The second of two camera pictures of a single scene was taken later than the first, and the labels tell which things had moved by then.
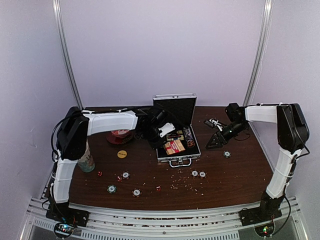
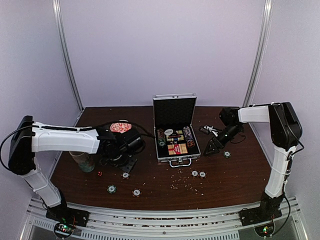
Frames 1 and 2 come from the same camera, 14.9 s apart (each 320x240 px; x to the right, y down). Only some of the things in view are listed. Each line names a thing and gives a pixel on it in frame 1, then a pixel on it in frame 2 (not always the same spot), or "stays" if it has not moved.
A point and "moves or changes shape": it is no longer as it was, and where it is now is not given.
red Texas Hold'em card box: x=174 y=146 moves or changes shape
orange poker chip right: x=202 y=174 stays
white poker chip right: x=194 y=173 stays
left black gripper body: x=150 y=134 to x=118 y=160
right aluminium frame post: x=262 y=47 stays
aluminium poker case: x=180 y=147 stays
